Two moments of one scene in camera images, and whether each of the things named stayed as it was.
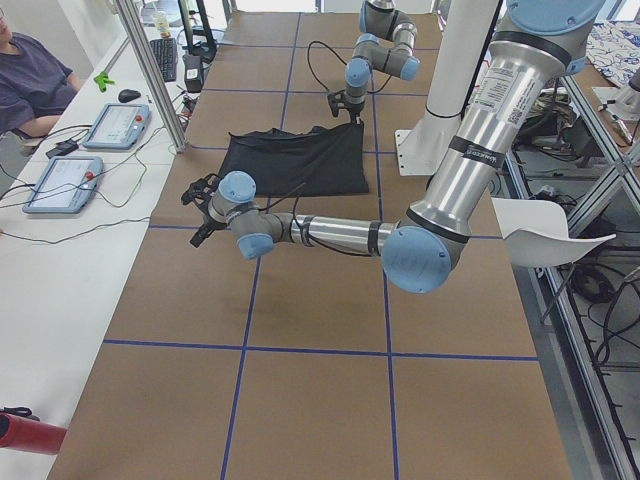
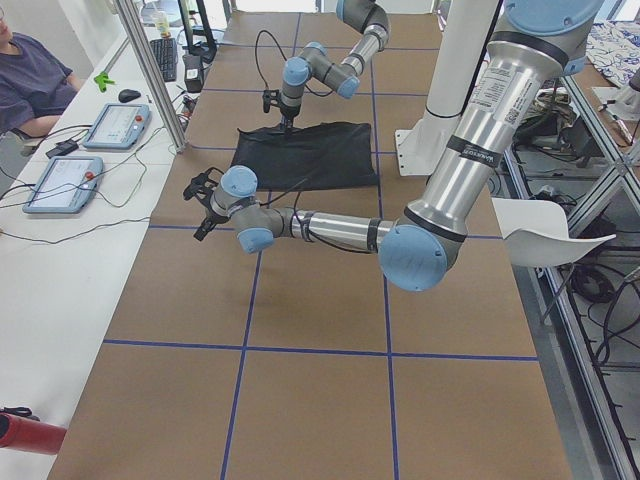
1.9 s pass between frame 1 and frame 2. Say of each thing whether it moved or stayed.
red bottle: stayed
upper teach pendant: stayed
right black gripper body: moved
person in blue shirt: stayed
